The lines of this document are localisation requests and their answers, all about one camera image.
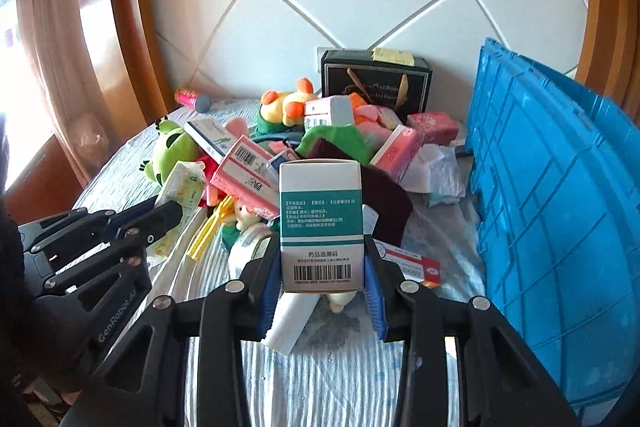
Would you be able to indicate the pink white medicine box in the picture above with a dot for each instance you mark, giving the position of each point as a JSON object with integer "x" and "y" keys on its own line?
{"x": 327, "y": 112}

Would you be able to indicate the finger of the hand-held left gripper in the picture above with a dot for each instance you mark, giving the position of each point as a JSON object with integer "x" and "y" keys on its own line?
{"x": 75, "y": 227}
{"x": 160, "y": 222}

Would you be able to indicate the white blue medicine box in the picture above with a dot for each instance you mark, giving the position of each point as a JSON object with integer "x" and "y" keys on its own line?
{"x": 207, "y": 137}

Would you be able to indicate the wooden headboard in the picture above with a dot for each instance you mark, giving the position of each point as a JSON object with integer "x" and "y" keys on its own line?
{"x": 115, "y": 32}

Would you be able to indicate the black gift bag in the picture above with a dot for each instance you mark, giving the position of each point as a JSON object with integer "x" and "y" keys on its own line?
{"x": 370, "y": 82}

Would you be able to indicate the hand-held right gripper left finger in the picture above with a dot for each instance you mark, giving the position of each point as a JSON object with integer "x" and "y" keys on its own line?
{"x": 268, "y": 297}

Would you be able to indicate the pink tissue pack white label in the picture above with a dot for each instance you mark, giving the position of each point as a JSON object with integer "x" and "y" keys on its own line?
{"x": 245, "y": 172}

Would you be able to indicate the teal white medicine box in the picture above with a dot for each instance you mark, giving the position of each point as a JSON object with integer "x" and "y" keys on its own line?
{"x": 320, "y": 217}

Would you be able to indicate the red white medicine box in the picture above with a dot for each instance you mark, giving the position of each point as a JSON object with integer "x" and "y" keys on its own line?
{"x": 410, "y": 264}

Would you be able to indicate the person's left forearm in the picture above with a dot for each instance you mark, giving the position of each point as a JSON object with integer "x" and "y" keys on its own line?
{"x": 20, "y": 347}

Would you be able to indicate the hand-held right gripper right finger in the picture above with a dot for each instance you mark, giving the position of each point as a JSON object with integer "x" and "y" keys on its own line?
{"x": 376, "y": 307}

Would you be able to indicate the pink plush toy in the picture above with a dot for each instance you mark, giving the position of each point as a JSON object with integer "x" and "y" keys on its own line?
{"x": 375, "y": 117}

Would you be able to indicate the pale green wipes pack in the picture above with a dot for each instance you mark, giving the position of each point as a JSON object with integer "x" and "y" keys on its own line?
{"x": 182, "y": 187}

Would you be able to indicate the maroon cloth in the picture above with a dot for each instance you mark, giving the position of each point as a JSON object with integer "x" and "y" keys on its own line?
{"x": 387, "y": 207}

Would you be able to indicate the green plush toy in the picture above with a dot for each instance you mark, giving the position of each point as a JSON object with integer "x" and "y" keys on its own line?
{"x": 335, "y": 142}

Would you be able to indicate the yellow orange duck plush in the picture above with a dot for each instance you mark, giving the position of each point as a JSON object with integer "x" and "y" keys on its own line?
{"x": 285, "y": 107}

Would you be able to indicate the small white duck plush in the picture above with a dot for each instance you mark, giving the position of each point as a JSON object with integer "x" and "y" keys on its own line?
{"x": 250, "y": 217}

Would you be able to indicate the blue plastic crate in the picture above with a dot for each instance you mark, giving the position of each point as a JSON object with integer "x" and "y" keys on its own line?
{"x": 550, "y": 207}

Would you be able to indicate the yellow paper note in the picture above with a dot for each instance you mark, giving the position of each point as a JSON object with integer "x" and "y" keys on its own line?
{"x": 392, "y": 57}

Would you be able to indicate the crumpled white plastic bag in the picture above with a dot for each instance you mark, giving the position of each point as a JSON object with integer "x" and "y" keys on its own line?
{"x": 440, "y": 177}

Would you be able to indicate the plain white box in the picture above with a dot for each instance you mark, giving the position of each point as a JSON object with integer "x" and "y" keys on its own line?
{"x": 292, "y": 319}

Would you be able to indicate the pink patterned tissue pack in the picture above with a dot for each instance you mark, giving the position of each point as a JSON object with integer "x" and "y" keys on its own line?
{"x": 432, "y": 127}

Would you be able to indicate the pink bottle grey cap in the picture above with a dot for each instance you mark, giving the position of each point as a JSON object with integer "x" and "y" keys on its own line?
{"x": 190, "y": 99}

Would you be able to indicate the green frog plush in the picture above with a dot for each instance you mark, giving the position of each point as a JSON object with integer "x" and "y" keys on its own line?
{"x": 170, "y": 152}

